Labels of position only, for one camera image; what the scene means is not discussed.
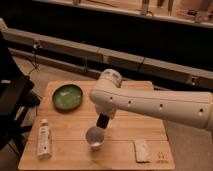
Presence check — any black chair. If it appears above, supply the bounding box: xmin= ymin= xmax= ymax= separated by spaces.
xmin=0 ymin=32 xmax=40 ymax=153

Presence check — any white tube with label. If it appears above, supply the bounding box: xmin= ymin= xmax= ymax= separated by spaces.
xmin=37 ymin=119 xmax=52 ymax=159

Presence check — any white ceramic cup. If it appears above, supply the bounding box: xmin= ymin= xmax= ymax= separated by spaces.
xmin=85 ymin=126 xmax=105 ymax=150

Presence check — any beige sponge cloth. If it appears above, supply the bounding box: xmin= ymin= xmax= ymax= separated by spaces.
xmin=134 ymin=139 xmax=150 ymax=163

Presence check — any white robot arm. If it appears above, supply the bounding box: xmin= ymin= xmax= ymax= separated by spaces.
xmin=89 ymin=69 xmax=213 ymax=133

